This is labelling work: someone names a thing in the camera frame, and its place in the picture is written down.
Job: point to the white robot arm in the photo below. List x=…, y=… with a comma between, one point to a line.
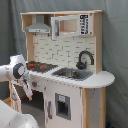
x=16, y=73

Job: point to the stove knob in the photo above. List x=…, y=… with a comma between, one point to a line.
x=34, y=83

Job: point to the wooden toy kitchen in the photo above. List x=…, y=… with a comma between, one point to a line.
x=82, y=52

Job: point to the white oven door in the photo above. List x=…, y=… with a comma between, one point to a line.
x=16, y=100

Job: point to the white dishwasher door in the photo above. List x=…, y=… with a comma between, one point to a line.
x=63, y=107

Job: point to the white microwave door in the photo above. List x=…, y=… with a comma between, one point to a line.
x=71, y=25

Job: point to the metal sink basin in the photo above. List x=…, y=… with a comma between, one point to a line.
x=72, y=74

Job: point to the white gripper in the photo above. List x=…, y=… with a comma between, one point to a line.
x=23, y=81

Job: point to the black stove top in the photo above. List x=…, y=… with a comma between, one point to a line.
x=40, y=67

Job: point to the grey range hood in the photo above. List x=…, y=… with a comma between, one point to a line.
x=38, y=25

